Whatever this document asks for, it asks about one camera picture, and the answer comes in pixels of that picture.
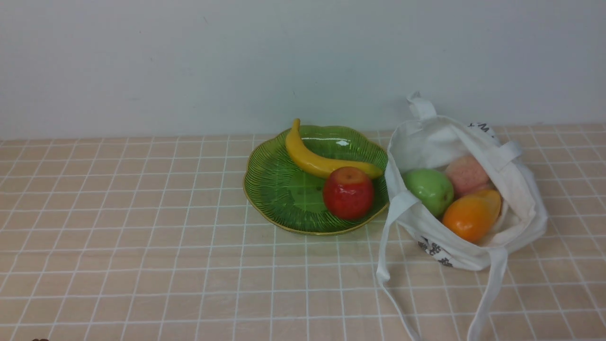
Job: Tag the red apple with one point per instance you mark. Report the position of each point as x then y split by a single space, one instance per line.
348 193

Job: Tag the orange yellow mango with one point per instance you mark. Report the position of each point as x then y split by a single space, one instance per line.
471 217

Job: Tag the yellow banana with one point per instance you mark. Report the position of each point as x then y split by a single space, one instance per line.
316 165

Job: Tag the green apple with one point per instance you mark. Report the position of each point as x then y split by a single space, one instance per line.
432 187

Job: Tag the pink peach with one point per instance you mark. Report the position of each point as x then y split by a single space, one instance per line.
467 176

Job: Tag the green glass leaf plate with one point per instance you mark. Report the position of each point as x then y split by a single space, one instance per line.
290 198

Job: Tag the white cloth tote bag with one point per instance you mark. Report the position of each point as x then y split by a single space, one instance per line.
431 141

